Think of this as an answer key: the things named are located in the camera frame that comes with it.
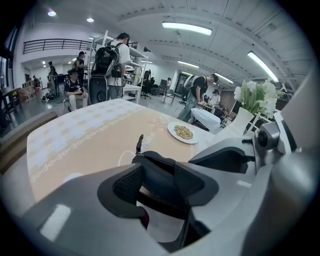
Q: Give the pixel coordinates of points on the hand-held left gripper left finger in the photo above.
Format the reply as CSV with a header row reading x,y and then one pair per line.
x,y
75,225

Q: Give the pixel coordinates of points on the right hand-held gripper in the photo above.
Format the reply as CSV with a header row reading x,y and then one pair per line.
x,y
295,120

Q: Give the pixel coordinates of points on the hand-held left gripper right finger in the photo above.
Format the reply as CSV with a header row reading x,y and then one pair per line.
x,y
232,200

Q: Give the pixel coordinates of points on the white chair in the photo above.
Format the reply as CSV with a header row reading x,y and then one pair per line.
x,y
240,122

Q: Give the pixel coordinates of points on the white covered table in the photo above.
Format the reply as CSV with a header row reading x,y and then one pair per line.
x,y
207,118

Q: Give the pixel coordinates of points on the white plate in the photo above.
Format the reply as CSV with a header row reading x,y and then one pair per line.
x,y
188,141

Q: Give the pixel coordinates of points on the pile of roasted nuts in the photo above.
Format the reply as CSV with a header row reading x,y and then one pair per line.
x,y
183,132

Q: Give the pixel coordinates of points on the white flower bouquet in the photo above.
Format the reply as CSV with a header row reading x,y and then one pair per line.
x,y
255,97

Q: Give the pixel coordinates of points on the ceiling tube light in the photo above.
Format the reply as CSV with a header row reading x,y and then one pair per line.
x,y
186,27
223,78
262,65
188,64

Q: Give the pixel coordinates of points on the grey backpack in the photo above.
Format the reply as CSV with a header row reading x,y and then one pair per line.
x,y
190,83

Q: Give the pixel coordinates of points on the grey chair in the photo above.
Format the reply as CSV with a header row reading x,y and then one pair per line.
x,y
170,95

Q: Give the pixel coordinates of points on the beige checked tablecloth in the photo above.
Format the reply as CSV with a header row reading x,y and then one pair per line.
x,y
87,140

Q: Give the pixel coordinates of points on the black office chair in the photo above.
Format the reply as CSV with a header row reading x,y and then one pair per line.
x,y
146,86

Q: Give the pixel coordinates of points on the white shelf rack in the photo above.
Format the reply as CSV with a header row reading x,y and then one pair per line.
x,y
137,53

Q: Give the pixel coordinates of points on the black rolling speaker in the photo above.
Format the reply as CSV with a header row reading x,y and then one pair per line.
x,y
98,90

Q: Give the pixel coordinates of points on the wooden crate shelf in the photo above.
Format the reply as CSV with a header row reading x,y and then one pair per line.
x,y
27,91

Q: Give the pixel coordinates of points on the black backpack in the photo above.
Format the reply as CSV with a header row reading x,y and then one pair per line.
x,y
105,60

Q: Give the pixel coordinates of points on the black balcony railing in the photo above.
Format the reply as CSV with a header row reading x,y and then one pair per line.
x,y
45,40

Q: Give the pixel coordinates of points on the round ceiling light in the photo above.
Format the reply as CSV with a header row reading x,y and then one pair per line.
x,y
90,19
51,13

